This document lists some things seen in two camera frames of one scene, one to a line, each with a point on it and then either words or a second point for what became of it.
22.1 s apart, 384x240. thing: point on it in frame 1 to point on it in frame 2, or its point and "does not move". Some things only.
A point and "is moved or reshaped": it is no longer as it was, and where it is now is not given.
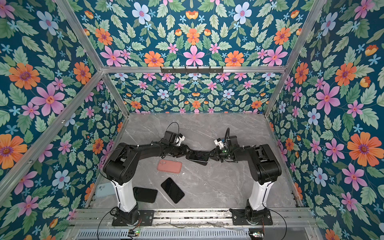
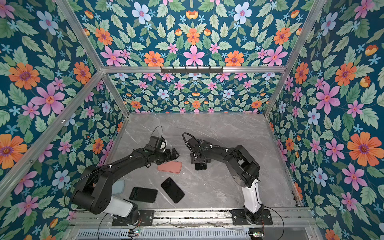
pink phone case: x=169 y=166 does not move
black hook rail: x=186 y=71 does not move
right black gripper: x=217 y=152 to x=193 y=159
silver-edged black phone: x=200 y=156 is moved or reshaped
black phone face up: x=172 y=190 does not move
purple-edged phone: x=145 y=194 does not move
